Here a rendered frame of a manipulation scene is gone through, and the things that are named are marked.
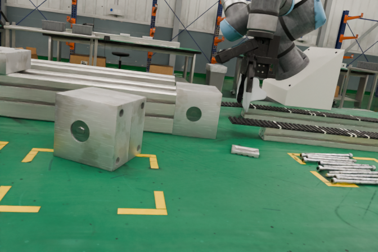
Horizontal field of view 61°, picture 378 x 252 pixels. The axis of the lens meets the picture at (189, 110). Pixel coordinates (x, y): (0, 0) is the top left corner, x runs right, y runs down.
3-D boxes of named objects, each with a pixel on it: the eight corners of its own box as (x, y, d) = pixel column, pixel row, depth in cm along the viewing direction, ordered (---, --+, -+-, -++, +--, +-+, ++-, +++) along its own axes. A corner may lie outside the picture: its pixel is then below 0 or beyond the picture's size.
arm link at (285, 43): (268, 51, 135) (251, 23, 131) (297, 35, 128) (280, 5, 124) (264, 62, 125) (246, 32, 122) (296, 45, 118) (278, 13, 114)
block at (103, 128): (147, 148, 55) (153, 94, 53) (112, 172, 44) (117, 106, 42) (97, 136, 58) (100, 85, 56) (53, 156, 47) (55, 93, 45)
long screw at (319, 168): (318, 172, 54) (320, 166, 54) (315, 170, 55) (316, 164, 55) (370, 175, 57) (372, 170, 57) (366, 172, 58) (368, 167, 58)
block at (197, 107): (208, 123, 77) (214, 84, 75) (215, 139, 65) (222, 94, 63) (171, 119, 77) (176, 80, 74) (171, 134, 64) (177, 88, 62)
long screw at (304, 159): (303, 163, 58) (304, 158, 58) (300, 161, 59) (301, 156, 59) (354, 166, 60) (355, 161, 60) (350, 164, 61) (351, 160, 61)
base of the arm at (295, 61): (269, 77, 137) (257, 58, 134) (298, 57, 136) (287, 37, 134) (284, 82, 122) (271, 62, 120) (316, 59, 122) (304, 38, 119)
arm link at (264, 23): (253, 12, 80) (245, 14, 87) (250, 31, 81) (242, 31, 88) (282, 16, 80) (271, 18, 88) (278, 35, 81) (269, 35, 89)
